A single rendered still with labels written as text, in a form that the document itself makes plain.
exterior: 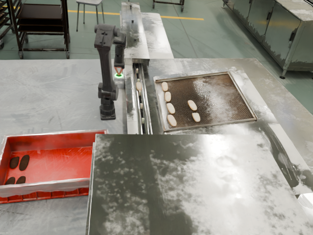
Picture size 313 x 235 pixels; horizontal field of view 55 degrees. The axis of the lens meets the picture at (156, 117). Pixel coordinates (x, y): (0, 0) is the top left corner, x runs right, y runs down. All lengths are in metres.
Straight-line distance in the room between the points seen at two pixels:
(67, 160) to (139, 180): 0.77
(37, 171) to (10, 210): 0.21
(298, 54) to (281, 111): 2.25
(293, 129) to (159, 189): 1.34
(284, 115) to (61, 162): 1.37
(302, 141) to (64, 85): 1.49
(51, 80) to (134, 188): 1.44
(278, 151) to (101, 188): 0.98
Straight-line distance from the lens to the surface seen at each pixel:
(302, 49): 4.30
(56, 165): 1.50
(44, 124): 1.74
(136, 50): 2.29
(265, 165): 0.92
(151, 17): 3.26
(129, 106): 1.78
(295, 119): 2.10
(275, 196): 0.86
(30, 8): 4.29
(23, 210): 1.37
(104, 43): 1.45
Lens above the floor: 1.90
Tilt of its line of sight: 37 degrees down
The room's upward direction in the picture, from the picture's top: 7 degrees clockwise
